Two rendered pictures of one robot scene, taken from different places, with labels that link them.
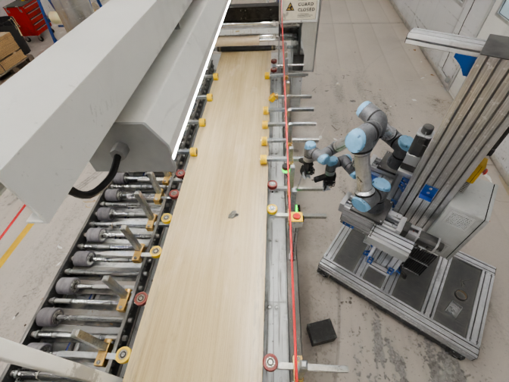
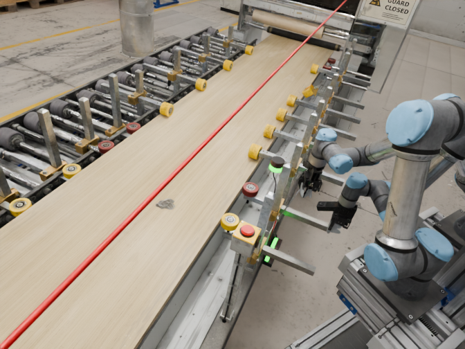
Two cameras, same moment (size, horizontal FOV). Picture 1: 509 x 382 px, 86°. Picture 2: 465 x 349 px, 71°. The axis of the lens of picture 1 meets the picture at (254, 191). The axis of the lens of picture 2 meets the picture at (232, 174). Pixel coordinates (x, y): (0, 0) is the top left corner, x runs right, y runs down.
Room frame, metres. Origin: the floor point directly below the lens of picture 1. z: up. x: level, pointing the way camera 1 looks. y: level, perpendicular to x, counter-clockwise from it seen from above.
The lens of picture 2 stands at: (0.27, -0.30, 1.98)
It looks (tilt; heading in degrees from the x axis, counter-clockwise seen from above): 39 degrees down; 12
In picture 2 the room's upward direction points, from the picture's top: 10 degrees clockwise
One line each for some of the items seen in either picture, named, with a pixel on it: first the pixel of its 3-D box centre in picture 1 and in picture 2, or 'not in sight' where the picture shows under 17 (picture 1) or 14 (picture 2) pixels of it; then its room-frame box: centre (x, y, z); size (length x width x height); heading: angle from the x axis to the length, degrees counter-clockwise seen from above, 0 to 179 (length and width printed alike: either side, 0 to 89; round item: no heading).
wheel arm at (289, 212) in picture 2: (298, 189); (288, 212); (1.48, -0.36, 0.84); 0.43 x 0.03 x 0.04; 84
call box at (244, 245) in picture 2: (296, 220); (245, 239); (0.94, -0.24, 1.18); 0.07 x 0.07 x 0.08; 84
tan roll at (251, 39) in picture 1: (245, 40); (305, 28); (4.10, -0.03, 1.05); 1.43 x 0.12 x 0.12; 84
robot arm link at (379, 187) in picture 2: (344, 161); (378, 191); (1.47, -0.69, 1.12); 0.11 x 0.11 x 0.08; 19
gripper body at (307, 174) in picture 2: (307, 166); (313, 174); (1.44, -0.41, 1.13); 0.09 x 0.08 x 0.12; 14
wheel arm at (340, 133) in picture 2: (290, 123); (317, 125); (2.23, -0.40, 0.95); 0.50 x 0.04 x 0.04; 84
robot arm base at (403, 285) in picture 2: (374, 200); (409, 273); (1.12, -0.80, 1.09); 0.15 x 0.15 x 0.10
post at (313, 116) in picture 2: (288, 145); (303, 148); (1.95, -0.35, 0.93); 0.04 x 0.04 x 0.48; 84
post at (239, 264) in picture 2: (293, 242); (234, 285); (0.94, -0.24, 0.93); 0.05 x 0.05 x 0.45; 84
